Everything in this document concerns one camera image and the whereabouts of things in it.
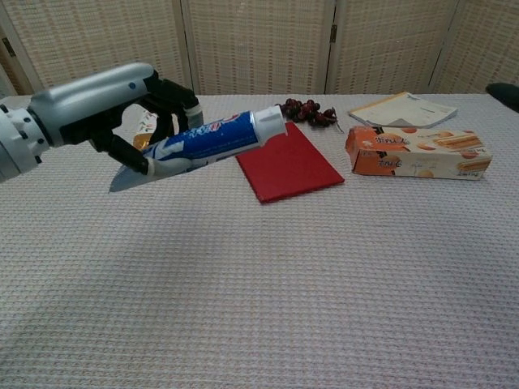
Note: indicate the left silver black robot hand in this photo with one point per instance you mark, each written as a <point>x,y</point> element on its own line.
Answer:
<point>93,101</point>

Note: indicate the white blue toothpaste tube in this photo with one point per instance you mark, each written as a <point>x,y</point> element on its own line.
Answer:
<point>219,139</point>

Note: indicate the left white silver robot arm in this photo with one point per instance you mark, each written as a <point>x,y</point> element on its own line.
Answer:
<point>16,142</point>

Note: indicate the orange juice bottle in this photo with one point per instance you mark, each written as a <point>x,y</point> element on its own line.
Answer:
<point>142,142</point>

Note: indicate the woven folding screen panel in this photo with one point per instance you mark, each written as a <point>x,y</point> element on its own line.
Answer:
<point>389,44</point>
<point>101,36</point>
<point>259,44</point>
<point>10,69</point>
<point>486,44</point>

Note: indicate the red booklet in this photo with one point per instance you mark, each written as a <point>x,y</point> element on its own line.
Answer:
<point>292,170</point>

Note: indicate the dark red grape bunch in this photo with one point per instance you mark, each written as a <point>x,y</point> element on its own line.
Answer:
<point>304,110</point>

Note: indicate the white woven tablecloth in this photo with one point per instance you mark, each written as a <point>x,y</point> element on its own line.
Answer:
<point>284,304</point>

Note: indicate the white notepad yellow binding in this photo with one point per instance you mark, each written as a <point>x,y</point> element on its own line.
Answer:
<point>405,109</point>

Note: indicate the orange biscuit box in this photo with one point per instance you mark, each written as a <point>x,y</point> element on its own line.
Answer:
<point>405,158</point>

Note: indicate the dark rounded blurry object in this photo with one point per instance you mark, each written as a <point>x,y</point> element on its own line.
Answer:
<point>504,92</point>

